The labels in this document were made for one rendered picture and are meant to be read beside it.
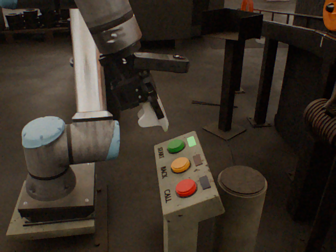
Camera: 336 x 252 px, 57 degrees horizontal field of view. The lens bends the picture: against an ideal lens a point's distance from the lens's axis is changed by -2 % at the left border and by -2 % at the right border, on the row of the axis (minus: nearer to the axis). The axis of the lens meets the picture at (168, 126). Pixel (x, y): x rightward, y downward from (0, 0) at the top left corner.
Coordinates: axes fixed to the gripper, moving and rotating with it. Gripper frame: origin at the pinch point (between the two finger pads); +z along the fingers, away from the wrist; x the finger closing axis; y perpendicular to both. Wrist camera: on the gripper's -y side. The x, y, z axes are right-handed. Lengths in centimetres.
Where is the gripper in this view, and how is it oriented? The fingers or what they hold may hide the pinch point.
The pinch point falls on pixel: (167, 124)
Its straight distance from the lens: 71.0
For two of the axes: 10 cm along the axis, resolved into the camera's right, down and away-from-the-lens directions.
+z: 3.4, 8.0, 4.9
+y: -9.3, 3.5, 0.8
